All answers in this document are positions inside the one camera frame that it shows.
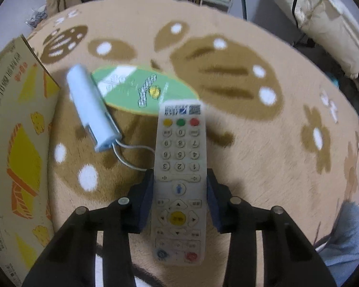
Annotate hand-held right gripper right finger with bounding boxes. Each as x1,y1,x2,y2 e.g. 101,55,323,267
206,169,337,287

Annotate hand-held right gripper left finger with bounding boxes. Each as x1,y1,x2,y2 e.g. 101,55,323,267
22,169,155,287

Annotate white remote control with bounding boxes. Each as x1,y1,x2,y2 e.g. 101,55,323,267
151,99,208,266

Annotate cardboard box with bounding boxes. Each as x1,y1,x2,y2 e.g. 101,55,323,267
0,34,62,287

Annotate tan butterfly print rug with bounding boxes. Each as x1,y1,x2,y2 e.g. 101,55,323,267
24,0,359,287

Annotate green oval hand fan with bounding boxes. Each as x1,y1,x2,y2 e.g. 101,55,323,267
90,65,200,117

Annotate light blue power bank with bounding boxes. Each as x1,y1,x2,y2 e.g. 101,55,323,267
66,64,123,153

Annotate person's blue trouser leg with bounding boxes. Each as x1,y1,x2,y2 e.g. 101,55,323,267
315,200,359,287

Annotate cream duvet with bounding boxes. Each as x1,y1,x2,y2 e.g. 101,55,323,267
270,0,359,80

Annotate clear plastic bag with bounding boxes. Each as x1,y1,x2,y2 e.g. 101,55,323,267
25,4,49,30

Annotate white charging cable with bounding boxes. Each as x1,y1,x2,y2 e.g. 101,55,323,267
112,139,149,173

